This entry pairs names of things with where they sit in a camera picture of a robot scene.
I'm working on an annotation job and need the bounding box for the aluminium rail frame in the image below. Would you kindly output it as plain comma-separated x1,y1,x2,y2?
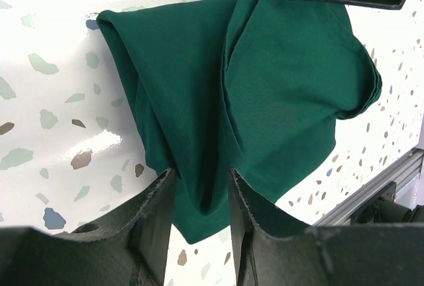
315,148,423,226

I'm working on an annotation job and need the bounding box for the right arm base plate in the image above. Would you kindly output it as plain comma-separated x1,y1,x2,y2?
350,181,423,224

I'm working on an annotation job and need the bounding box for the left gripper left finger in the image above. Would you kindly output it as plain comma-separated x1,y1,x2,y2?
1,169,176,285

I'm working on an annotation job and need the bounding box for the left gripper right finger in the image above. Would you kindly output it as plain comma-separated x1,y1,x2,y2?
228,169,423,285

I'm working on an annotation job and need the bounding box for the green surgical cloth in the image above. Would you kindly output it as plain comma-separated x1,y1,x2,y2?
97,0,382,244

